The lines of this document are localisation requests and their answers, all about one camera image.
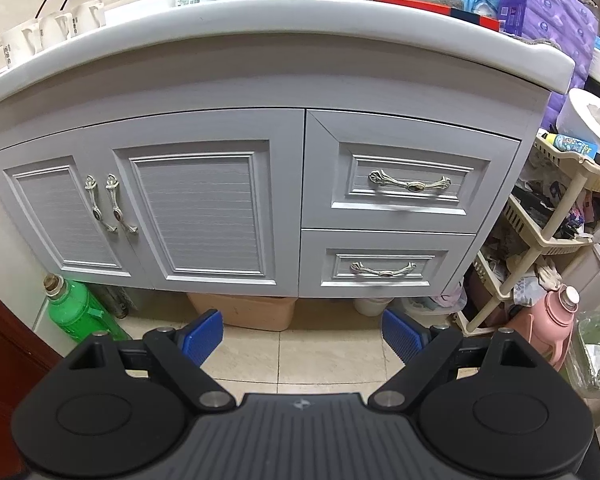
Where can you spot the narrow grey cabinet door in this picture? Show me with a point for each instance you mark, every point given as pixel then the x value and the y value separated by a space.
pixel 55 210

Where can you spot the pink thermos jug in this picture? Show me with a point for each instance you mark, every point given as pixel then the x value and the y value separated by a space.
pixel 555 330

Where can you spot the pink plastic basin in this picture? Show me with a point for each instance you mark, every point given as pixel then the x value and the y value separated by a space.
pixel 245 310

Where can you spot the large grey drawer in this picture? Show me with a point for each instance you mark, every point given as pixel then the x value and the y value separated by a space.
pixel 330 160

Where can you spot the white washbasin countertop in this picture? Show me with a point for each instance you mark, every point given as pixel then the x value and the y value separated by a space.
pixel 280 25

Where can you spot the translucent plastic basin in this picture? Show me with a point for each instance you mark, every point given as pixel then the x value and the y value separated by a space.
pixel 432 305

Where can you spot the red flat box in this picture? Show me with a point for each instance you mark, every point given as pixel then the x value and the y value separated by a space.
pixel 420 6

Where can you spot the light purple tissue bundle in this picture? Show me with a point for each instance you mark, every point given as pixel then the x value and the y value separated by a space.
pixel 565 20

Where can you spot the colourful printed tube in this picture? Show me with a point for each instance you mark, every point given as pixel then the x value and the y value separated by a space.
pixel 575 145

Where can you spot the white mug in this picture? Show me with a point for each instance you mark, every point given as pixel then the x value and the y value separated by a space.
pixel 87 15
pixel 17 42
pixel 55 27

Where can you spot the red brown wooden door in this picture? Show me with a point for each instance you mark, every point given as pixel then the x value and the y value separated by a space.
pixel 5 340

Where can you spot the grey vanity cabinet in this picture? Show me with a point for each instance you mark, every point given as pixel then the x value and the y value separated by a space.
pixel 295 210

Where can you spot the beige plastic storage rack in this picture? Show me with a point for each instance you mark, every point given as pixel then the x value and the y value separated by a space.
pixel 545 245

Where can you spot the small white cup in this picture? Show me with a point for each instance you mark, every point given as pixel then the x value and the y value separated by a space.
pixel 372 305

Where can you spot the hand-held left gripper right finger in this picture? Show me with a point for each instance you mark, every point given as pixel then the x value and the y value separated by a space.
pixel 402 333

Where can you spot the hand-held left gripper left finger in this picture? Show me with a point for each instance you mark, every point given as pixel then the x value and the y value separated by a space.
pixel 202 336

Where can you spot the small grey drawer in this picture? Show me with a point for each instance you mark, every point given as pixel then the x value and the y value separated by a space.
pixel 315 265

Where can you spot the white toilet paper roll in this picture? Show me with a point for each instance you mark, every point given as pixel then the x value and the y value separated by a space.
pixel 575 120

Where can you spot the wide grey cabinet door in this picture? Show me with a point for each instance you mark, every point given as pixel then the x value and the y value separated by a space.
pixel 195 210

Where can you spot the trash bin with clear bag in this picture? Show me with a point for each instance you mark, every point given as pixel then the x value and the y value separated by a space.
pixel 595 355

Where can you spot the green plastic bottle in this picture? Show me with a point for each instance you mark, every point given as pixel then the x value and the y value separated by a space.
pixel 75 310

